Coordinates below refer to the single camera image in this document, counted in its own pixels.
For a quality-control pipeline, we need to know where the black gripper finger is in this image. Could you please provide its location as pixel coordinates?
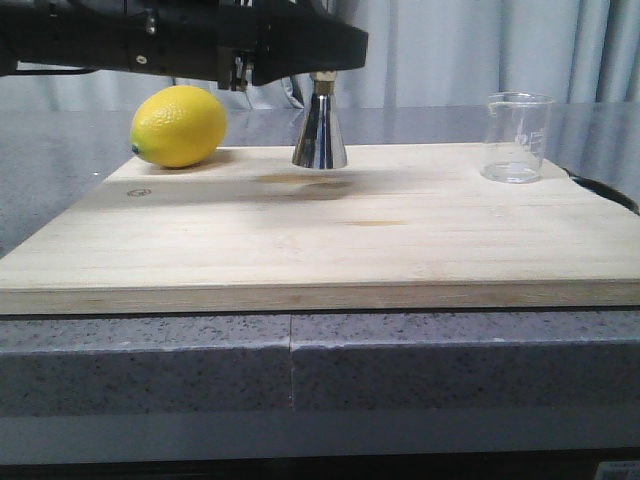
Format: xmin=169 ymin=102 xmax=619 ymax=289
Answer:
xmin=252 ymin=9 xmax=368 ymax=85

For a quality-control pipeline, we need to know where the yellow lemon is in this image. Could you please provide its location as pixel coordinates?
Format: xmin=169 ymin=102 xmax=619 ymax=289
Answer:
xmin=130 ymin=85 xmax=227 ymax=168

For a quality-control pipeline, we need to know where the grey curtain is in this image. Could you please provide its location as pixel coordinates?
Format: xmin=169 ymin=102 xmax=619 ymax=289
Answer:
xmin=1 ymin=1 xmax=639 ymax=112

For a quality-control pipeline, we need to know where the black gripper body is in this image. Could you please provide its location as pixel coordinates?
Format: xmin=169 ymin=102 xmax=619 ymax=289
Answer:
xmin=89 ymin=1 xmax=258 ymax=90

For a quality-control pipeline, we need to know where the clear glass beaker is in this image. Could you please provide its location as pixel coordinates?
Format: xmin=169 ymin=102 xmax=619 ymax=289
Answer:
xmin=480 ymin=91 xmax=554 ymax=184

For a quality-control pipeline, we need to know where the wooden cutting board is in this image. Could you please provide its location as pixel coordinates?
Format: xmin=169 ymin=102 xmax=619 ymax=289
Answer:
xmin=1 ymin=143 xmax=639 ymax=315

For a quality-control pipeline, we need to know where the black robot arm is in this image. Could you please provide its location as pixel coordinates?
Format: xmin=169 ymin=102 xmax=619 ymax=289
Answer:
xmin=1 ymin=1 xmax=368 ymax=90

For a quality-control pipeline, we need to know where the black cable on counter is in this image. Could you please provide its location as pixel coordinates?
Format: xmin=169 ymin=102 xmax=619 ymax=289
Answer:
xmin=562 ymin=168 xmax=640 ymax=216

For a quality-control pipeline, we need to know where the steel hourglass jigger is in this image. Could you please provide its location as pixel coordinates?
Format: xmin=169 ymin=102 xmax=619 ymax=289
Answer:
xmin=292 ymin=71 xmax=348 ymax=170

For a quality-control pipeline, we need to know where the white label sticker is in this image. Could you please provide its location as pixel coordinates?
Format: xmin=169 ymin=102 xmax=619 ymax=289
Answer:
xmin=594 ymin=460 xmax=640 ymax=480

